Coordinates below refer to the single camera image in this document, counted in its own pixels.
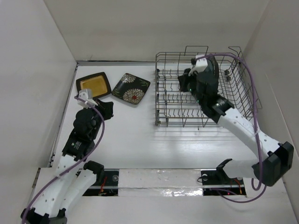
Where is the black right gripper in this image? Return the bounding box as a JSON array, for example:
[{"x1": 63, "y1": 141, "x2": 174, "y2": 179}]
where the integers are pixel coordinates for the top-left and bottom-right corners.
[{"x1": 179, "y1": 67, "x2": 205, "y2": 105}]

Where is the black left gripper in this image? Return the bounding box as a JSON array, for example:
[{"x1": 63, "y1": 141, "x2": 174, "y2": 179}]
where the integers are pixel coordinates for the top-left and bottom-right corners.
[{"x1": 87, "y1": 98, "x2": 114, "y2": 138}]

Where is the square yellow brown plate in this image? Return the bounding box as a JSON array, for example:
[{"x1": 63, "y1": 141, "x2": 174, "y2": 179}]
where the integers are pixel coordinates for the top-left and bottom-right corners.
[{"x1": 76, "y1": 72, "x2": 112, "y2": 99}]

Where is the square black floral plate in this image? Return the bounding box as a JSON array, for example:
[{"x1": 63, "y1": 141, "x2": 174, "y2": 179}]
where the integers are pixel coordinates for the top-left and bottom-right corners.
[{"x1": 112, "y1": 73, "x2": 150, "y2": 105}]

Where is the round cream plate metallic rim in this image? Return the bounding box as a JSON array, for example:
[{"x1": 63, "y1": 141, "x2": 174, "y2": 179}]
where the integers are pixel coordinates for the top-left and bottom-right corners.
[{"x1": 207, "y1": 56, "x2": 220, "y2": 94}]

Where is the square teal plate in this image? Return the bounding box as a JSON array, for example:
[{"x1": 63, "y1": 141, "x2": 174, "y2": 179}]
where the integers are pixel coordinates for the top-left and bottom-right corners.
[{"x1": 204, "y1": 57, "x2": 219, "y2": 78}]

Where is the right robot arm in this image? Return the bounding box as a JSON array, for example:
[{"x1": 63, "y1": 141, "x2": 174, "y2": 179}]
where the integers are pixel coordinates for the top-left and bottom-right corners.
[{"x1": 178, "y1": 65, "x2": 294, "y2": 187}]

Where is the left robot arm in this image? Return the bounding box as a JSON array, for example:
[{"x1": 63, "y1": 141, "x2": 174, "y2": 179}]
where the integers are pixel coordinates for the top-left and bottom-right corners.
[{"x1": 21, "y1": 97, "x2": 114, "y2": 224}]

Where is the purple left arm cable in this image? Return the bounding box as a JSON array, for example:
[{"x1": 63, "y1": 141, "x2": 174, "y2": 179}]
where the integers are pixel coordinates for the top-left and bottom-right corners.
[{"x1": 21, "y1": 96, "x2": 105, "y2": 221}]

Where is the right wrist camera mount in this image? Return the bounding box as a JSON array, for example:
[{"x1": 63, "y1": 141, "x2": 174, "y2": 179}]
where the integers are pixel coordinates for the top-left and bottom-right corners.
[{"x1": 188, "y1": 55, "x2": 208, "y2": 76}]

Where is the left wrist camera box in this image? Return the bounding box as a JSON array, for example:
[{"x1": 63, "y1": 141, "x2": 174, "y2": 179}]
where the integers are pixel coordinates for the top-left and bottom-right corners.
[{"x1": 78, "y1": 89, "x2": 93, "y2": 100}]

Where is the grey wire dish rack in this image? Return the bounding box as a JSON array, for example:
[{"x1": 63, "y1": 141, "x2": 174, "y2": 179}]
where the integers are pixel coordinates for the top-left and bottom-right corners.
[{"x1": 155, "y1": 46, "x2": 262, "y2": 129}]

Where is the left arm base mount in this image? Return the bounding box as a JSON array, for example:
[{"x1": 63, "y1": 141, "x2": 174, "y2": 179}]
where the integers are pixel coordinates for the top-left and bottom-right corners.
[{"x1": 83, "y1": 169, "x2": 119, "y2": 196}]

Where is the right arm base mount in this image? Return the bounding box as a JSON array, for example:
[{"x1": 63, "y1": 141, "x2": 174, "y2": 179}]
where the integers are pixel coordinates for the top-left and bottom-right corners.
[{"x1": 197, "y1": 169, "x2": 246, "y2": 196}]

